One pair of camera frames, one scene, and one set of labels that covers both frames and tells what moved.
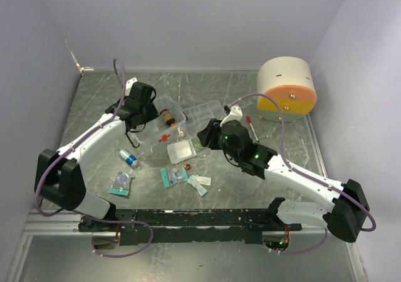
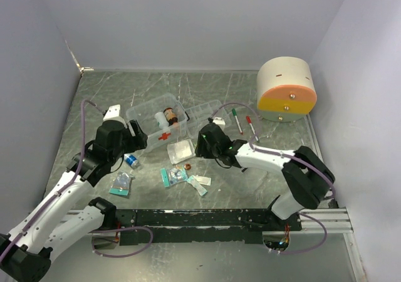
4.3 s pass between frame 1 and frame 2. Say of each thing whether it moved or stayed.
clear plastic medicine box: stayed
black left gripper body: moved
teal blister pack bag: stayed
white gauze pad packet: stayed
